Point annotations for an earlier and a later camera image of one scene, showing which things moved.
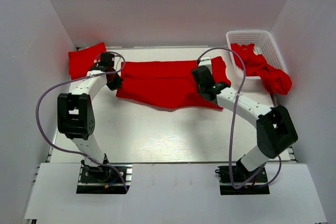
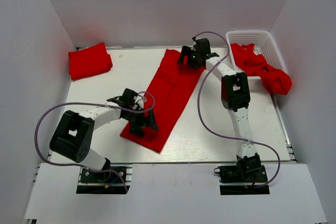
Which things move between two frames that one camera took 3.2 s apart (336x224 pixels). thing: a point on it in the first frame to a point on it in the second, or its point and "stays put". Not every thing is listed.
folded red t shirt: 82,61 stays put
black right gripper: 198,88 to 186,51
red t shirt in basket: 275,80 stays put
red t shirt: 167,85 to 167,99
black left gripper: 119,80 to 137,130
